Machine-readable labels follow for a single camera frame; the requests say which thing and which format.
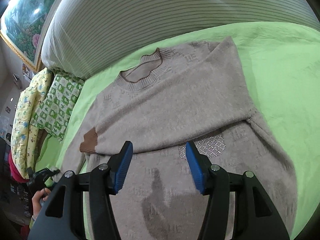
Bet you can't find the beige knit sweater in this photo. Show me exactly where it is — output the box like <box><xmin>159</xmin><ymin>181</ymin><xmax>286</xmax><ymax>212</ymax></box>
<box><xmin>61</xmin><ymin>37</ymin><xmax>297</xmax><ymax>239</ymax></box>

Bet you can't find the person's left hand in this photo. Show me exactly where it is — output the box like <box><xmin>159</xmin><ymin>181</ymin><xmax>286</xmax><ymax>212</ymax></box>
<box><xmin>32</xmin><ymin>188</ymin><xmax>51</xmax><ymax>220</ymax></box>

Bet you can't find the yellow floral quilt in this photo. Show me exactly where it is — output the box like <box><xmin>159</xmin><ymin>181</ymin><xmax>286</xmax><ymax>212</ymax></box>
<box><xmin>10</xmin><ymin>68</ymin><xmax>52</xmax><ymax>180</ymax></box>

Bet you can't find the green checkered pillow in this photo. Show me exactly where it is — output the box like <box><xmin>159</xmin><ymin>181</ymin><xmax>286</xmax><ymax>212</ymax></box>
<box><xmin>30</xmin><ymin>70</ymin><xmax>84</xmax><ymax>141</ymax></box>

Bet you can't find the green bed sheet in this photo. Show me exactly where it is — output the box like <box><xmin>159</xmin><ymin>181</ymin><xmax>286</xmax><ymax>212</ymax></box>
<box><xmin>36</xmin><ymin>22</ymin><xmax>319</xmax><ymax>238</ymax></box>

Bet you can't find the gold framed landscape painting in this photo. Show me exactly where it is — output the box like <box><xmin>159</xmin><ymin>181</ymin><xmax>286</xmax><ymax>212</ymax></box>
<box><xmin>1</xmin><ymin>0</ymin><xmax>62</xmax><ymax>72</ymax></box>

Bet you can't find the striped white duvet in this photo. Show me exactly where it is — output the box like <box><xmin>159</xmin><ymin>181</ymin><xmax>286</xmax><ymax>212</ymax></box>
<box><xmin>41</xmin><ymin>0</ymin><xmax>319</xmax><ymax>79</ymax></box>

